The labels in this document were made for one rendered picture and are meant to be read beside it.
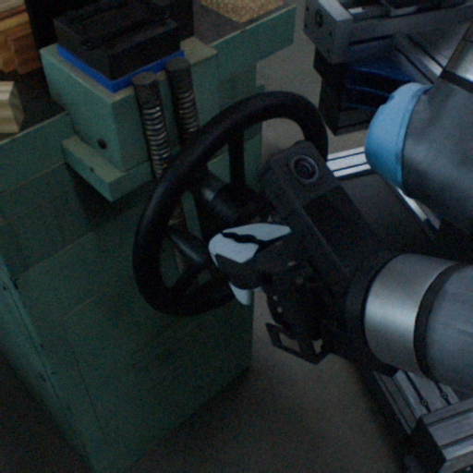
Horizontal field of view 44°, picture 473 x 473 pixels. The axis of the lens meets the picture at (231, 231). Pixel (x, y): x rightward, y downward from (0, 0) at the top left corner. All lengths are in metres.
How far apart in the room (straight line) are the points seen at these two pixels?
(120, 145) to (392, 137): 0.29
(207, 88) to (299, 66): 1.83
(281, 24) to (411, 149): 0.47
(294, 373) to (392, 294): 1.12
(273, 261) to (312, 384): 1.04
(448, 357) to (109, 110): 0.39
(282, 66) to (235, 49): 1.67
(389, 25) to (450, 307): 0.90
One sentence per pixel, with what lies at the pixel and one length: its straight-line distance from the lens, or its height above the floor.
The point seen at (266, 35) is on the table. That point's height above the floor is 0.88.
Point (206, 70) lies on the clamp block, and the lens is 0.65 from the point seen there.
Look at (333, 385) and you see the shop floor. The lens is 1.48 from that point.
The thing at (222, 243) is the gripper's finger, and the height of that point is 0.90.
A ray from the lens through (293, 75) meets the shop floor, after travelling 2.43.
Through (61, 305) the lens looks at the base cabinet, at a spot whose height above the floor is 0.61.
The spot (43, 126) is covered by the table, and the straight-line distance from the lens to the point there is 0.68.
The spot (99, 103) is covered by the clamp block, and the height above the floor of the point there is 0.95.
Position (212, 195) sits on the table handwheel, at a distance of 0.67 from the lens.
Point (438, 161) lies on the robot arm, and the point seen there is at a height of 1.02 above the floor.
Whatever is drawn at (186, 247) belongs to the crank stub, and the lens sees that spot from 0.55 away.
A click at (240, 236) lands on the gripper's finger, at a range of 0.53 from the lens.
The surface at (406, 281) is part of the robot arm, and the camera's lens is 0.37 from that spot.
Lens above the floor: 1.28
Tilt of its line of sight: 47 degrees down
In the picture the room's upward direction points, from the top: straight up
